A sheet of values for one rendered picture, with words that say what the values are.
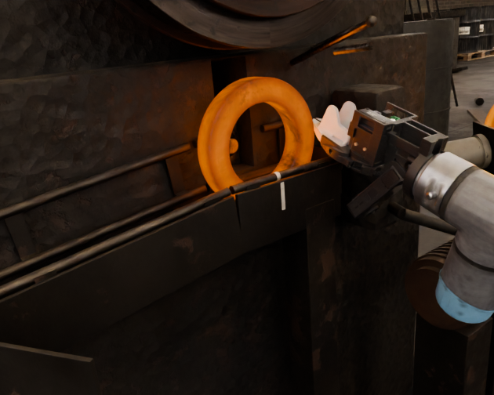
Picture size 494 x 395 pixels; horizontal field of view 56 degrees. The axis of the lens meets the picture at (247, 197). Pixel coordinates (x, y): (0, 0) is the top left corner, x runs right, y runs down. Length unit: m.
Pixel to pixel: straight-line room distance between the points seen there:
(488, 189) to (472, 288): 0.13
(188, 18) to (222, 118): 0.13
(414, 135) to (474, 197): 0.12
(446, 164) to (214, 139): 0.28
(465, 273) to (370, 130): 0.21
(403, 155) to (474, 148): 0.25
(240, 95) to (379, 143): 0.19
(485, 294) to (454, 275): 0.04
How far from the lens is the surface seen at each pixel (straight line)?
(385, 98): 0.77
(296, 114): 0.68
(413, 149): 0.62
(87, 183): 0.60
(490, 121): 0.90
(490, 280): 0.62
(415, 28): 3.27
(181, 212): 0.57
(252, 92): 0.63
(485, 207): 0.57
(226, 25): 0.58
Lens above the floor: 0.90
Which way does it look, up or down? 19 degrees down
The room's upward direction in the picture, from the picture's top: 5 degrees counter-clockwise
